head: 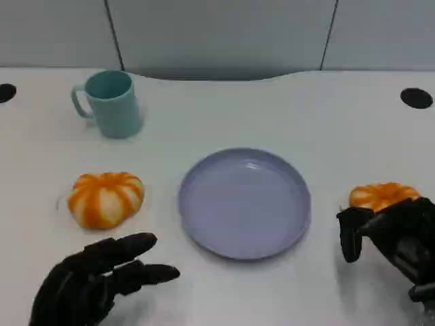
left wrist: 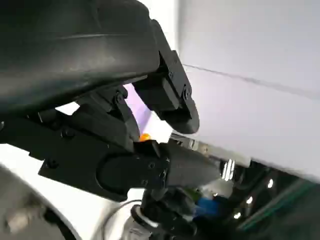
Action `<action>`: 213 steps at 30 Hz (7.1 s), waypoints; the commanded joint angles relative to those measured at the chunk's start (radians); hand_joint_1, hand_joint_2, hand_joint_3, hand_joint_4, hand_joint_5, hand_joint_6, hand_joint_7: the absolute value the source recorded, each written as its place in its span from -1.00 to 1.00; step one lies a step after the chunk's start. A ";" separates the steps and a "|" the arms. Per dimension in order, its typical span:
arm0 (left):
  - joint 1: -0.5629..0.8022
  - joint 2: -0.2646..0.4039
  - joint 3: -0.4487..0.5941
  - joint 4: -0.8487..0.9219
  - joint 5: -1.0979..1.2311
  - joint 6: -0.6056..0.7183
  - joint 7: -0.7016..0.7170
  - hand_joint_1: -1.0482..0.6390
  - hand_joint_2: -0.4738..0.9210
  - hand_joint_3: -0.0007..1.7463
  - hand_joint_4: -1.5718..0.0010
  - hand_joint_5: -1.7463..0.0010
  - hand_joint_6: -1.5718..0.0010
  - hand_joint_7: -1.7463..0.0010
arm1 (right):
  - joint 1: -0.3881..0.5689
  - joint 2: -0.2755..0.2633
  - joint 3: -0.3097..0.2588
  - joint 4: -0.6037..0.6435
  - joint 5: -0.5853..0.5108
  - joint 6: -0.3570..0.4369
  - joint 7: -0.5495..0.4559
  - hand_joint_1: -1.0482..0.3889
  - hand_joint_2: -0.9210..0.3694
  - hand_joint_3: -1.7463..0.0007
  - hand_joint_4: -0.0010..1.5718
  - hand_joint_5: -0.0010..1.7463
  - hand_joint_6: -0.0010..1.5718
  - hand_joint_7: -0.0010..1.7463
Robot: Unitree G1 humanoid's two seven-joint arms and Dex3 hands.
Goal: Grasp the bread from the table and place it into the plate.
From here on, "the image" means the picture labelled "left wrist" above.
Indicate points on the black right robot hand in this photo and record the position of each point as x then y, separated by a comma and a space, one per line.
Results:
167, 210

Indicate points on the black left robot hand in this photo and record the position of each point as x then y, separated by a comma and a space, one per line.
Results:
75, 62

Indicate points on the blue background object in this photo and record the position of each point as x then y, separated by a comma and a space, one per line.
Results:
210, 205

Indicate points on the orange toy bread roll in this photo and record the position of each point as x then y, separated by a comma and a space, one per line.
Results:
145, 137

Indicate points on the lilac plate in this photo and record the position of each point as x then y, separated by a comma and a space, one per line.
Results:
141, 110

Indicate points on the silver table frame bracket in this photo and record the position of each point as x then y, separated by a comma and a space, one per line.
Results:
228, 167

